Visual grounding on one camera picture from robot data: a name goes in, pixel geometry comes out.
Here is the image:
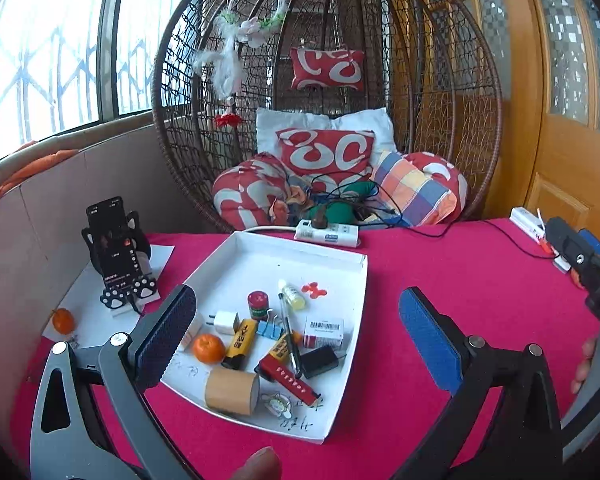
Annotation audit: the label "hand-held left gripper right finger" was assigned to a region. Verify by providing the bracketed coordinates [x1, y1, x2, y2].
[395, 286, 563, 480]

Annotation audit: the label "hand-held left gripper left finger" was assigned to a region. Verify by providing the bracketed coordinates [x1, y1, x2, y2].
[29, 284, 198, 480]

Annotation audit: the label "tangerine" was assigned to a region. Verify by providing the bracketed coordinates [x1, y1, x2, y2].
[191, 334, 227, 364]
[51, 308, 76, 335]

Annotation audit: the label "white tray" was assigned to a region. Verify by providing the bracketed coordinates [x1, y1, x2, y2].
[160, 230, 369, 445]

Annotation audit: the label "black pen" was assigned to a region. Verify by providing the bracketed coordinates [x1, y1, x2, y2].
[278, 292, 303, 380]

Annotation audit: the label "yellow small bottle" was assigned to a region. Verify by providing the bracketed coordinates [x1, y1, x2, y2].
[278, 280, 308, 311]

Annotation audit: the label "person's right hand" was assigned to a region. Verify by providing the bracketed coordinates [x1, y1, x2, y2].
[571, 337, 598, 395]

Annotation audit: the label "person's left hand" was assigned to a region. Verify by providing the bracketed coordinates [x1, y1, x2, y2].
[229, 446, 282, 480]

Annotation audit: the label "small white box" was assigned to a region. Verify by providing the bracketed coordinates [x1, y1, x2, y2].
[179, 317, 204, 353]

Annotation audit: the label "white power bank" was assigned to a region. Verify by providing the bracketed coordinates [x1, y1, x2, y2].
[509, 206, 551, 242]

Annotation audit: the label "black cat phone stand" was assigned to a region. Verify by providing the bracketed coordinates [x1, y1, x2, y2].
[81, 210, 155, 311]

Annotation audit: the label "white charger plug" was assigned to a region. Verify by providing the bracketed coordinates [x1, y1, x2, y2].
[207, 310, 240, 337]

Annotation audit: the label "magenta tablecloth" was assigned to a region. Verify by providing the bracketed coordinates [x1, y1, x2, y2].
[10, 217, 600, 480]

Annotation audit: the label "brown tape roll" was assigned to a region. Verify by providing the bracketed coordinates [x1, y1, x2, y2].
[204, 366, 261, 417]

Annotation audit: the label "wooden panel door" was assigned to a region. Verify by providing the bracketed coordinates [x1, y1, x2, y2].
[395, 0, 600, 261]

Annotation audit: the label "white paper sheet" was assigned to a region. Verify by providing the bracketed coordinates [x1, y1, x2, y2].
[41, 245, 176, 346]

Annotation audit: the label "white red label box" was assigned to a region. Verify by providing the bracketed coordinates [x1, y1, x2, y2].
[302, 316, 355, 350]

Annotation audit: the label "small red jar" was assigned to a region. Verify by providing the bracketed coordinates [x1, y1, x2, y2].
[247, 291, 271, 322]

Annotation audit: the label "blue binder clip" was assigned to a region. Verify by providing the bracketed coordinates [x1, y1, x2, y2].
[255, 310, 287, 342]

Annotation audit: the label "black power adapter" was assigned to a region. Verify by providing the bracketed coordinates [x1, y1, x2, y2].
[298, 344, 341, 380]

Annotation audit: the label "black smartphone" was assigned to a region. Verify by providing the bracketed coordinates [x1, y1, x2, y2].
[86, 196, 142, 286]

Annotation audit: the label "long red box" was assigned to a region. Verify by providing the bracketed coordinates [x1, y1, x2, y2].
[254, 355, 323, 407]

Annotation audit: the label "red white bolster cushion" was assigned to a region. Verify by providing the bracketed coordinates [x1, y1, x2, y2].
[405, 152, 468, 221]
[211, 152, 301, 233]

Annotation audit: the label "white power strip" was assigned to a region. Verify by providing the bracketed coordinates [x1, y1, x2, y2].
[294, 219, 360, 247]

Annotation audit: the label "plaid cushion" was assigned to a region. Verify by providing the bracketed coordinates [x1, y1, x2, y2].
[370, 151, 458, 227]

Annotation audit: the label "green cushion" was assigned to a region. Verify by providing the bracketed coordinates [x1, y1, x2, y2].
[330, 182, 381, 223]

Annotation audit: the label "wicker hanging chair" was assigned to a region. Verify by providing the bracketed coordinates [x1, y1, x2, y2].
[151, 0, 503, 235]

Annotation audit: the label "square red white cushion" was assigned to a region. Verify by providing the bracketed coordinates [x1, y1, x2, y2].
[276, 128, 376, 181]

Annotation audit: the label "orange cloth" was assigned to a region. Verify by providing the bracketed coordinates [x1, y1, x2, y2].
[0, 141, 79, 214]

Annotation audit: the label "red white patterned cushions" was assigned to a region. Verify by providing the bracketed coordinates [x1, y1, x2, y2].
[256, 107, 396, 166]

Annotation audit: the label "small red white cushion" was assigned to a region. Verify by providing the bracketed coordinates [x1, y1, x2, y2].
[289, 46, 366, 92]

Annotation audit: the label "window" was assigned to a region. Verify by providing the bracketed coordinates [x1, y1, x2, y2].
[0, 0, 206, 171]

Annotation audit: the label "white dream catcher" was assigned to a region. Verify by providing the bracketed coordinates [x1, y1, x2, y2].
[195, 0, 287, 131]

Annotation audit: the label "black cable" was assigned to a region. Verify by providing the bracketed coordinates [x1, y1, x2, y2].
[310, 172, 556, 261]

